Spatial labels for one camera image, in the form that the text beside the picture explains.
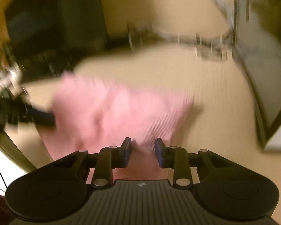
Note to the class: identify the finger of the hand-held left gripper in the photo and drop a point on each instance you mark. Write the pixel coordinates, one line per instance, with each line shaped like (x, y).
(42, 114)
(46, 123)

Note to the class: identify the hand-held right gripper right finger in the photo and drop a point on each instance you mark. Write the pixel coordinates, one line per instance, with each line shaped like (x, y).
(159, 153)

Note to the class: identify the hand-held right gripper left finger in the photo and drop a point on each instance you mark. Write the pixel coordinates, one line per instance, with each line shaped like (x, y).
(127, 153)

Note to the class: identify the pink knit garment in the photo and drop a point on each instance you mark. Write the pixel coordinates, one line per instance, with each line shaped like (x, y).
(121, 112)

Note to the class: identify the black keyboard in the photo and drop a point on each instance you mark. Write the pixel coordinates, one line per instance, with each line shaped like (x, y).
(49, 63)

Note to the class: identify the black computer monitor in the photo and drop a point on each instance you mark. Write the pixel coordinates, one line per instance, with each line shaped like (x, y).
(56, 16)

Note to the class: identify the white computer case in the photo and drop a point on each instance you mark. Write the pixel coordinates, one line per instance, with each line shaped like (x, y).
(262, 63)

